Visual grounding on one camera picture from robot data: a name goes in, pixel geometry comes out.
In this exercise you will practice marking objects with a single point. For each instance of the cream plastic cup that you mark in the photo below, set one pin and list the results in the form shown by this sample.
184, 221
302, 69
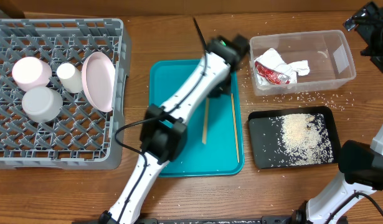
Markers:
70, 77

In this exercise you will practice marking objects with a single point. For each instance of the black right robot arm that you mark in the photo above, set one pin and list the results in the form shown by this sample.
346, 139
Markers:
360, 165

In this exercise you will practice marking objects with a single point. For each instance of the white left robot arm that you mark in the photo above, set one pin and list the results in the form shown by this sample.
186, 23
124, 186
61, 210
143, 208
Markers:
164, 128

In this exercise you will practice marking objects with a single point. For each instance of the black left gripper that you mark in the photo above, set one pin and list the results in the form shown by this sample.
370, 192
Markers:
225, 87

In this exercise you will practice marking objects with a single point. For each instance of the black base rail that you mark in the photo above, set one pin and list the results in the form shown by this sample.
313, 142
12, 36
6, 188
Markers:
262, 220

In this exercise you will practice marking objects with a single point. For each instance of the white round plate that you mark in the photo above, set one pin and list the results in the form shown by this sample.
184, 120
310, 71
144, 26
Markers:
98, 76

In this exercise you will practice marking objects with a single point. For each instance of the grey small bowl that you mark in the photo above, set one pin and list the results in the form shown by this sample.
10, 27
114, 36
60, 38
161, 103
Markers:
42, 104

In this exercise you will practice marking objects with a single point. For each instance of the black tray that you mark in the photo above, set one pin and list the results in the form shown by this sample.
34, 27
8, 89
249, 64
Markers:
257, 125

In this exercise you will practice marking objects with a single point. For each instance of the grey dishwasher rack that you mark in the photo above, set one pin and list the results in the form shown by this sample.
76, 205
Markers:
80, 137

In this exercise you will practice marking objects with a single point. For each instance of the red snack wrapper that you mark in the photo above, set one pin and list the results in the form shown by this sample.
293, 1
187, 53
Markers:
270, 75

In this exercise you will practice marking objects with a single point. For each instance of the pink plastic bowl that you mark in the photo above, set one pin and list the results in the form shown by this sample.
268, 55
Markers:
30, 72

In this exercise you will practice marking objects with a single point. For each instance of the white paper napkin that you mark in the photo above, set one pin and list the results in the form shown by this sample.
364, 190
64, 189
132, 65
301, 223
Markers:
273, 60

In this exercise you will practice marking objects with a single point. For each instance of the teal plastic tray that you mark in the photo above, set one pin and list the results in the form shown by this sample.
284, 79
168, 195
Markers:
218, 155

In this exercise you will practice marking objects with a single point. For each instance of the clear plastic bin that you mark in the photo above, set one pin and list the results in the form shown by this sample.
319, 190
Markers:
327, 54

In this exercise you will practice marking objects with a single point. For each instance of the pile of rice grains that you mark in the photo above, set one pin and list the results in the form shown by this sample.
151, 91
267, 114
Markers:
299, 139

